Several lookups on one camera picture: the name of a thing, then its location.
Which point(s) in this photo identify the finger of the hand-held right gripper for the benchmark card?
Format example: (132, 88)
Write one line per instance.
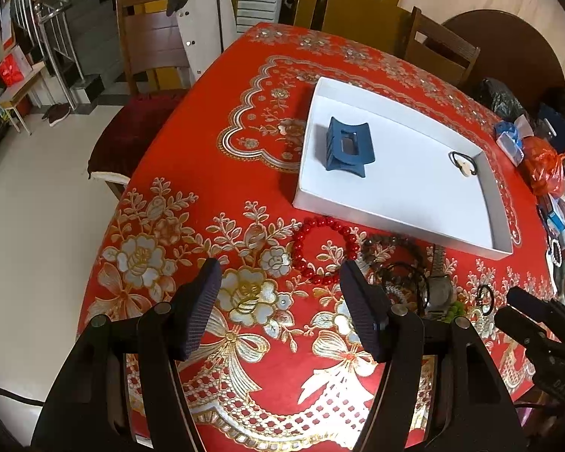
(534, 303)
(518, 325)

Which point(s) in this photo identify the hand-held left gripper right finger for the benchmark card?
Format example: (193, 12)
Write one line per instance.
(365, 310)

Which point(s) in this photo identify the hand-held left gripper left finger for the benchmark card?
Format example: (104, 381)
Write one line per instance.
(195, 310)

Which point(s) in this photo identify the metal wristwatch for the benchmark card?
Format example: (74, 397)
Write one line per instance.
(439, 289)

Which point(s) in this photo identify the white rectangular tray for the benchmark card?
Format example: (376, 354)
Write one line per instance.
(414, 188)

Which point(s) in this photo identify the green hair accessory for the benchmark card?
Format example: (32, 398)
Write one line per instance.
(455, 310)

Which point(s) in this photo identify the orange plastic bag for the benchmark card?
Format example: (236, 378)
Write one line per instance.
(546, 165)

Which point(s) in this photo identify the blue hair claw clip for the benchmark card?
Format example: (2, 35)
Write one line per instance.
(353, 160)

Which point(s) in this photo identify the red floral tablecloth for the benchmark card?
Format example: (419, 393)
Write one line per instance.
(179, 160)

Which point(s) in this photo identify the blue and white packet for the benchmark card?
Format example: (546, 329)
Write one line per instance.
(508, 141)

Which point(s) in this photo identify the dark blue bag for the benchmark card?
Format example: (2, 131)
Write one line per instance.
(558, 127)

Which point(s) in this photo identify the dark red seat cushion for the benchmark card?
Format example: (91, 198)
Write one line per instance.
(132, 136)

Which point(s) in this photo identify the black plastic bag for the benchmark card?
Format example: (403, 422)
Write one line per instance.
(499, 99)

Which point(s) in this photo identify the pair of dark shoes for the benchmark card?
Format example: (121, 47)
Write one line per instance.
(56, 114)

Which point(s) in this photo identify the round brown table top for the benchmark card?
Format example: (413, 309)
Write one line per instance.
(518, 42)

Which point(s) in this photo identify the brown wooden chair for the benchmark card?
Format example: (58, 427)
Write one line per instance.
(440, 52)

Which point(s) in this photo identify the wooden chair with jacket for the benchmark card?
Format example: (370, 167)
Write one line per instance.
(146, 42)

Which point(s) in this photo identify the white jacket grey collar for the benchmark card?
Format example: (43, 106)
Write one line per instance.
(207, 23)

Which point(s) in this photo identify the red gift bag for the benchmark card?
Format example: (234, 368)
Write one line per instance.
(14, 70)

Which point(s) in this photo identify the metal stair railing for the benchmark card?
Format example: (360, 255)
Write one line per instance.
(56, 33)

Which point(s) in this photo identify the yellow wooden cabinet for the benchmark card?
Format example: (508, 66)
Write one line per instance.
(353, 0)

